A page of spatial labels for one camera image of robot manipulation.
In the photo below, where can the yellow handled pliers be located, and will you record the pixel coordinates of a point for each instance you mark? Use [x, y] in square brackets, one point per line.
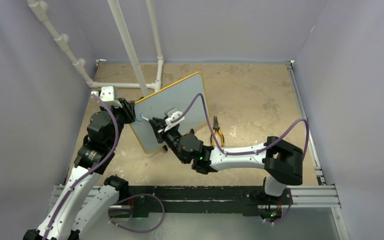
[216, 130]

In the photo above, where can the aluminium frame rail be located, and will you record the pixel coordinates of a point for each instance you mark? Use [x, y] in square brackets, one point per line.
[335, 210]

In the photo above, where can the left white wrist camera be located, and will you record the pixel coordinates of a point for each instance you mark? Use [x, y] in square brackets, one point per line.
[109, 96]

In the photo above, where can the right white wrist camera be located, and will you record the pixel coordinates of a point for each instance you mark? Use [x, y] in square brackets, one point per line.
[173, 117]

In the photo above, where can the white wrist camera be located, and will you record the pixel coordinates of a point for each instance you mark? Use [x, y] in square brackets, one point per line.
[109, 96]
[173, 117]

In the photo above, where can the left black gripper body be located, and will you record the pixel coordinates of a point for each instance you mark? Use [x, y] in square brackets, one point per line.
[122, 115]

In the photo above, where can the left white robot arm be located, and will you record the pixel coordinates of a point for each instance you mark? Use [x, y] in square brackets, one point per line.
[72, 216]

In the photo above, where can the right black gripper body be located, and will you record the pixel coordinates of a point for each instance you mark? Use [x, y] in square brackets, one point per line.
[172, 135]

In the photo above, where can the white pvc pipe frame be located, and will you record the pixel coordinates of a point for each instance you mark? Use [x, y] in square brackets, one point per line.
[40, 8]

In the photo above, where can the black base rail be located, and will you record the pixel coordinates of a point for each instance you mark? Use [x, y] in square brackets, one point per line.
[244, 200]

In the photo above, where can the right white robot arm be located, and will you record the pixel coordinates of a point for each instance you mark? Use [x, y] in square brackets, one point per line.
[282, 160]

